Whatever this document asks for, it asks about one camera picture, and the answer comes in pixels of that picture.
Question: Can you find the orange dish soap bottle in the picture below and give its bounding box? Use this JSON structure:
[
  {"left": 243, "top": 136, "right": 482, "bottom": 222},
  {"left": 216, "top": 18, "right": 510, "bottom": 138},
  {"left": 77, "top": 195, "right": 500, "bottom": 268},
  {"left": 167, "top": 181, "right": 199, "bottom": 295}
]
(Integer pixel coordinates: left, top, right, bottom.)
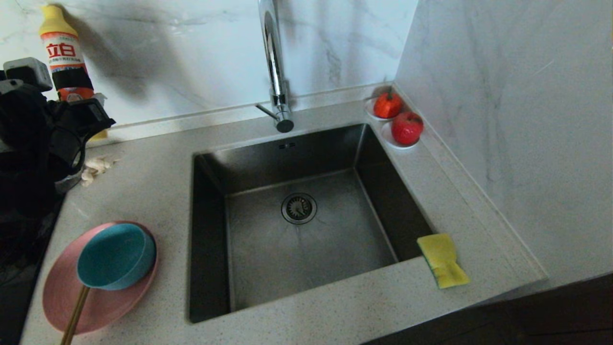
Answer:
[{"left": 39, "top": 5, "right": 109, "bottom": 142}]

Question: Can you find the yellow green sponge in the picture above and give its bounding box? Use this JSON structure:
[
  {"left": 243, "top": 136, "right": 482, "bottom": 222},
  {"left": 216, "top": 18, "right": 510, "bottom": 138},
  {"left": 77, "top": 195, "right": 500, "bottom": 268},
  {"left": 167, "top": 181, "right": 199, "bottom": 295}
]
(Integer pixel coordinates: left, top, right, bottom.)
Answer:
[{"left": 417, "top": 233, "right": 471, "bottom": 289}]

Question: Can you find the stainless steel sink basin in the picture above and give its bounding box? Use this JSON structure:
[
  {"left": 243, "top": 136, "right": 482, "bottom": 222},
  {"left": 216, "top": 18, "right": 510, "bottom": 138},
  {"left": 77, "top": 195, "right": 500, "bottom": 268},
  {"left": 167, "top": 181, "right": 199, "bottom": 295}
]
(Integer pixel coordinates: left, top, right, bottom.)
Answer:
[{"left": 188, "top": 123, "right": 439, "bottom": 324}]

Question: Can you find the crumpled paper scrap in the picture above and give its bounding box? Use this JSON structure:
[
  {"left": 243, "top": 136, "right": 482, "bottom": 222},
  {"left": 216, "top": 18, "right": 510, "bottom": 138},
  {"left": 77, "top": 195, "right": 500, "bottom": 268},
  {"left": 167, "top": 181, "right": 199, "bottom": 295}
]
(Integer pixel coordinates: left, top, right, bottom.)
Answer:
[{"left": 80, "top": 157, "right": 116, "bottom": 186}]

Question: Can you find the teal bowl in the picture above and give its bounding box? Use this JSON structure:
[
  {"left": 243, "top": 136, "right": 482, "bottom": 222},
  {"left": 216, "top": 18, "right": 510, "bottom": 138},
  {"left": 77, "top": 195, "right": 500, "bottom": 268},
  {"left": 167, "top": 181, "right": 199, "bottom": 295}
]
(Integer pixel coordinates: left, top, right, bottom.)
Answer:
[{"left": 77, "top": 223, "right": 156, "bottom": 291}]

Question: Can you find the black cooktop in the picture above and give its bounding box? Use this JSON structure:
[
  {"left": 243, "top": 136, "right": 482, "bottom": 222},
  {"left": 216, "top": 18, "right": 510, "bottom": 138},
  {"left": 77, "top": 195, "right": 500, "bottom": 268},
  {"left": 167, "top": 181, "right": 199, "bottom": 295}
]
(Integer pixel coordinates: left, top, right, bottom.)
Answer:
[{"left": 0, "top": 211, "right": 63, "bottom": 345}]

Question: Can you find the pink plate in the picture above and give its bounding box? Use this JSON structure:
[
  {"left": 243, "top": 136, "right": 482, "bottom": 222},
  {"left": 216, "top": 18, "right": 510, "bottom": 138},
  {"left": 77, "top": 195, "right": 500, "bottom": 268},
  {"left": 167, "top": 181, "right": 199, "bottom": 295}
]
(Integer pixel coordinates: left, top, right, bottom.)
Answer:
[{"left": 42, "top": 221, "right": 159, "bottom": 335}]

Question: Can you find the chrome faucet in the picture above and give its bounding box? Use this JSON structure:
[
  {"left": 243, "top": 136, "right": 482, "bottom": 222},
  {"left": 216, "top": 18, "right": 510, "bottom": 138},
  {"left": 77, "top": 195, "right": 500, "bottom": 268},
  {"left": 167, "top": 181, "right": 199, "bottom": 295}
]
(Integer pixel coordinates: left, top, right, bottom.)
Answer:
[{"left": 255, "top": 0, "right": 295, "bottom": 133}]

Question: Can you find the brown wooden chopstick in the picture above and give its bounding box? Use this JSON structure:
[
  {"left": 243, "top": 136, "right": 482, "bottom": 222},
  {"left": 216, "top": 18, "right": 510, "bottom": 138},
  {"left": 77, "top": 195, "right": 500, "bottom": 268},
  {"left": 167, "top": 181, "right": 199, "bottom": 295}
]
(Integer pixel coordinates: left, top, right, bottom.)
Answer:
[{"left": 60, "top": 286, "right": 90, "bottom": 345}]

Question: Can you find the round metal drain strainer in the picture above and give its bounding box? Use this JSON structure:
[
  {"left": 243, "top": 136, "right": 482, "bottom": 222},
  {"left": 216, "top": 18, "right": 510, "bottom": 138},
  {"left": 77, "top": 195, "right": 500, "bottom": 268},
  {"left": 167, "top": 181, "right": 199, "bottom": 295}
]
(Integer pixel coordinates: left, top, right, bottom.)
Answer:
[{"left": 281, "top": 193, "right": 318, "bottom": 225}]

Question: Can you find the red tomato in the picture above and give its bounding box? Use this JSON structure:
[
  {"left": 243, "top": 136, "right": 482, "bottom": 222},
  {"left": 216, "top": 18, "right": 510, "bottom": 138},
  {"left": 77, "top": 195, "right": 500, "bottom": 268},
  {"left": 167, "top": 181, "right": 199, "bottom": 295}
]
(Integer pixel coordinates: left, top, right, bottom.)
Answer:
[{"left": 374, "top": 91, "right": 403, "bottom": 119}]

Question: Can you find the red apple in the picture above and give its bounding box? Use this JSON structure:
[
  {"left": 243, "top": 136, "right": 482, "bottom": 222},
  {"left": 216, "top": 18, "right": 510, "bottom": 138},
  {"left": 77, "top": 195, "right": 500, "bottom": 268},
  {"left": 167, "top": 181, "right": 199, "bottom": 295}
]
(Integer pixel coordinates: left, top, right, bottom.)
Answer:
[{"left": 391, "top": 111, "right": 424, "bottom": 146}]

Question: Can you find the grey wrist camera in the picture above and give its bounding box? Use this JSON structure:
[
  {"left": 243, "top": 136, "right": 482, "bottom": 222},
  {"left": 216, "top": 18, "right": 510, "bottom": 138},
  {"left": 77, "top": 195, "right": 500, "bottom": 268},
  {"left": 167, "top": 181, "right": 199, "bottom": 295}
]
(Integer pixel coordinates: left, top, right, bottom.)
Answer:
[{"left": 2, "top": 57, "right": 53, "bottom": 92}]

